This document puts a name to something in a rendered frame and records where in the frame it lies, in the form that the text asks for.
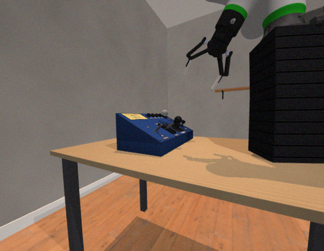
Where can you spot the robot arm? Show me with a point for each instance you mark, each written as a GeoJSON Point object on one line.
{"type": "Point", "coordinates": [255, 17]}

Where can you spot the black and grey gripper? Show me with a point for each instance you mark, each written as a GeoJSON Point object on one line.
{"type": "Point", "coordinates": [215, 47]}

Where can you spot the blue control panel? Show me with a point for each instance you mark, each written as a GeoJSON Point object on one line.
{"type": "Point", "coordinates": [151, 134]}

